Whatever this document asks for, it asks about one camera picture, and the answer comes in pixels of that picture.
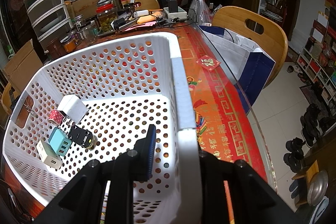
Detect black and yellow charger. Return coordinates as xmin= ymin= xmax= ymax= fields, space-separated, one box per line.
xmin=68 ymin=124 xmax=96 ymax=149

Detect white perforated plastic basket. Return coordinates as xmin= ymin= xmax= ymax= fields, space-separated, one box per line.
xmin=3 ymin=32 xmax=202 ymax=223

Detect light blue USB charger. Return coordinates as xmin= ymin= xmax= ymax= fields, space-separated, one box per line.
xmin=48 ymin=127 xmax=72 ymax=156

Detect large white charger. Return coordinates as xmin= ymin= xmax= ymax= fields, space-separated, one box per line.
xmin=57 ymin=94 xmax=88 ymax=123

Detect red polka dot charger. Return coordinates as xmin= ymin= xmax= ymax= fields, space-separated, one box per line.
xmin=48 ymin=109 xmax=64 ymax=126

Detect small white USB charger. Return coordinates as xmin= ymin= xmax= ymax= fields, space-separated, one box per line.
xmin=37 ymin=140 xmax=63 ymax=169

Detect black shoes on floor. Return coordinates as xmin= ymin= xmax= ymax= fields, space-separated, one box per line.
xmin=283 ymin=138 xmax=305 ymax=173

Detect metal pot lid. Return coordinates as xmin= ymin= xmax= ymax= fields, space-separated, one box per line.
xmin=307 ymin=170 xmax=329 ymax=206

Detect white and blue paper bag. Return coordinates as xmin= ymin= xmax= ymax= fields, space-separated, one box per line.
xmin=200 ymin=26 xmax=276 ymax=114

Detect red fu paper square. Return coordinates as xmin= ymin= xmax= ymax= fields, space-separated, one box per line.
xmin=196 ymin=55 xmax=221 ymax=72

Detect orange lidded small jar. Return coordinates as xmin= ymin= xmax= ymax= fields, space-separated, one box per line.
xmin=63 ymin=40 xmax=76 ymax=53

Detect white shelf with items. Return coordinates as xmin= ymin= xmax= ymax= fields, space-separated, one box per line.
xmin=297 ymin=11 xmax=335 ymax=113

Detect red lidded glass jar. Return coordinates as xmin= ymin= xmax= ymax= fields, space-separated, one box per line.
xmin=96 ymin=3 xmax=117 ymax=33

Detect left wooden chair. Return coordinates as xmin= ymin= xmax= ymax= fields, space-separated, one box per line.
xmin=1 ymin=83 xmax=20 ymax=116

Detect white power strip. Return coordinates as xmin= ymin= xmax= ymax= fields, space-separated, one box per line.
xmin=163 ymin=6 xmax=187 ymax=20

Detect cardboard box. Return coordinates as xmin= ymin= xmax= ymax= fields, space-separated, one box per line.
xmin=4 ymin=39 xmax=43 ymax=93

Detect clear plastic bag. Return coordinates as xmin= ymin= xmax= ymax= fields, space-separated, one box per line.
xmin=188 ymin=0 xmax=213 ymax=26

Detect white plastic drawer unit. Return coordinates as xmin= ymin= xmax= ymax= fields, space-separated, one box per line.
xmin=23 ymin=0 xmax=74 ymax=51

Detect wooden chair with handle hole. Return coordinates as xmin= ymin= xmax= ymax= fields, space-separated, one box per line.
xmin=212 ymin=6 xmax=288 ymax=85

